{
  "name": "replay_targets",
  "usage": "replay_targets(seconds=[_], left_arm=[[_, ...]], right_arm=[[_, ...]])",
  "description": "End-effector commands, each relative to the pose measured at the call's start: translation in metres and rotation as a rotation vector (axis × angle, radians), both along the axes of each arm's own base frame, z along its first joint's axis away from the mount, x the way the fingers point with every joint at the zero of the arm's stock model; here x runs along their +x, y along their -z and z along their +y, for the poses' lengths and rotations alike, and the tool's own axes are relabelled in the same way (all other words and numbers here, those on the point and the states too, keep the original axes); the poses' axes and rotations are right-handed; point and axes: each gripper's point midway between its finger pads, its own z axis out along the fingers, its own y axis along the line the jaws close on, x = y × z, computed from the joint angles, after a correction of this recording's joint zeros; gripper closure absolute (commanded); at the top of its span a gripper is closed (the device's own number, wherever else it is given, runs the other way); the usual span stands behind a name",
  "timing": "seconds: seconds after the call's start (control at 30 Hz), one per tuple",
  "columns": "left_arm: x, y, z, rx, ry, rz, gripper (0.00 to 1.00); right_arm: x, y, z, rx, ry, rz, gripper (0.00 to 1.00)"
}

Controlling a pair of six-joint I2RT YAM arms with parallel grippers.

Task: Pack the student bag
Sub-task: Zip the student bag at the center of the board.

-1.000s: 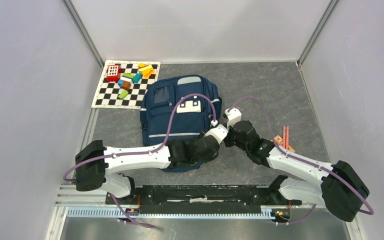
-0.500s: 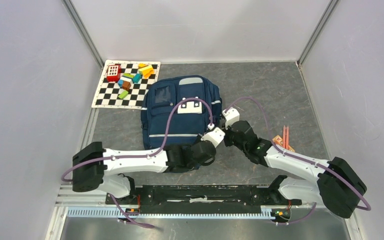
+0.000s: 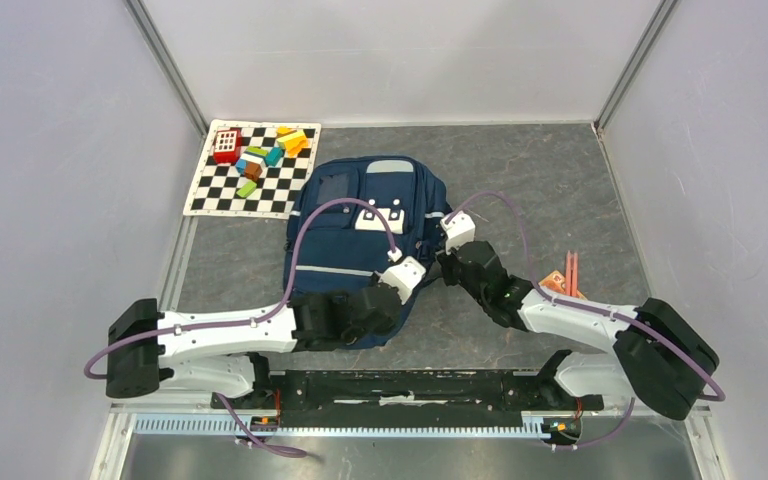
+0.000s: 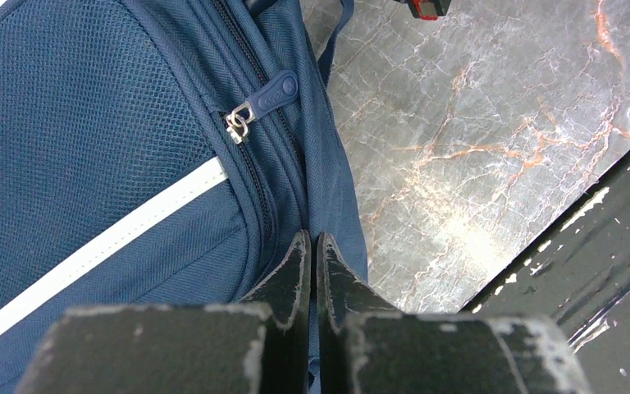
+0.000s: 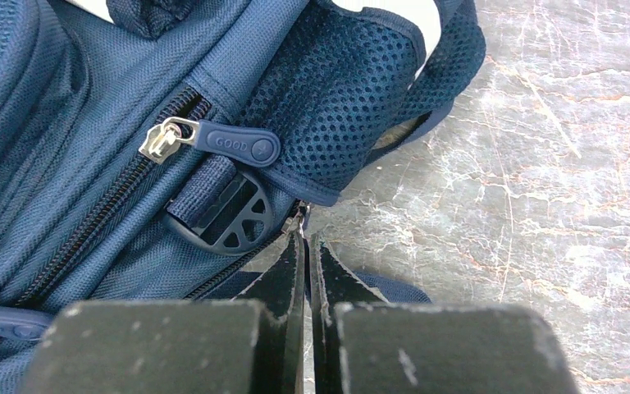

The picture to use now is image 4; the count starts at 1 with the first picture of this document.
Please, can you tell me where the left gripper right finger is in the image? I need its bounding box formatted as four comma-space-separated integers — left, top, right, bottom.
316, 233, 591, 393

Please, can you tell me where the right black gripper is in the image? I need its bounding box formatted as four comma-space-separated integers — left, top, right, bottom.
396, 0, 451, 21

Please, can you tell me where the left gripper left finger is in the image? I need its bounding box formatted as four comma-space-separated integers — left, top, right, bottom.
16, 231, 312, 393

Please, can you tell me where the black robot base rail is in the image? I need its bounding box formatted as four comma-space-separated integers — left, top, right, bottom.
465, 150, 630, 393

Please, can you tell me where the navy blue student backpack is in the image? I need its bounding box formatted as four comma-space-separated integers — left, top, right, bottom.
0, 1, 368, 393

